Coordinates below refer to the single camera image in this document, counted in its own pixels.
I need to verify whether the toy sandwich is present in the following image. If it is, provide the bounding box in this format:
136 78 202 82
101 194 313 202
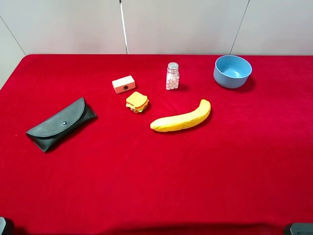
126 92 149 113

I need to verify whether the dark object bottom right corner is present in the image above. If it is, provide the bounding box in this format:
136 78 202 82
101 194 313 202
283 223 313 235

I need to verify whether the yellow toy banana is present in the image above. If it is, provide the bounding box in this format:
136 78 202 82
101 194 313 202
150 99 211 132

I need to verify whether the glass bottle of white pills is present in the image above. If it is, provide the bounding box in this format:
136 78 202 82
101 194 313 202
166 62 180 90

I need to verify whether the blue bowl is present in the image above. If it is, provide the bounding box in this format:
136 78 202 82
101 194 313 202
213 55 252 89

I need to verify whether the red velvet tablecloth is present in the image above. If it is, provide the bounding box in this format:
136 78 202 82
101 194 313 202
0 54 313 235

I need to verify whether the black leather glasses case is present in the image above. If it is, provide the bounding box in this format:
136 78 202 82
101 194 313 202
26 97 97 152

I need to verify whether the small white toy camera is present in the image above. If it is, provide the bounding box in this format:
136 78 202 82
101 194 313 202
112 75 135 94

